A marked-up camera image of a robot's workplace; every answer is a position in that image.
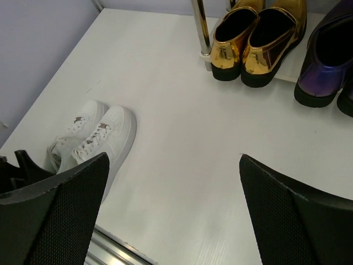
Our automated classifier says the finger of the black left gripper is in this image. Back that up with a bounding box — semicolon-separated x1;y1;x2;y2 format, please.
14;150;54;184

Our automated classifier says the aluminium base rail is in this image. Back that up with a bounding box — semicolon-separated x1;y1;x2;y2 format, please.
84;225;158;265

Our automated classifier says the purple loafer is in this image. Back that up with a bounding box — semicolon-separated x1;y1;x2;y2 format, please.
336;81;353;118
294;1;352;108

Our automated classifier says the white sneaker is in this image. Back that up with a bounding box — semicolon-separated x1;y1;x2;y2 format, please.
72;105;137;200
47;100;108;173

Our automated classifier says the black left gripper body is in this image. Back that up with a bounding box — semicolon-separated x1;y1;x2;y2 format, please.
0;156;25;193

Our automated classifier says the gold loafer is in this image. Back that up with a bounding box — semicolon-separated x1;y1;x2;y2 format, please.
240;0;307;88
210;0;265;81

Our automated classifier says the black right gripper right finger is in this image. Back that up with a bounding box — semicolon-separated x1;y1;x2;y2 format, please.
239;154;352;264

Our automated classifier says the white two-tier shoe shelf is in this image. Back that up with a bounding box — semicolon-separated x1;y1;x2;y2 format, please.
191;0;324;83

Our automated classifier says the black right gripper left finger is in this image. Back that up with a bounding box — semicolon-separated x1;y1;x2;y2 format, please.
1;153;109;264

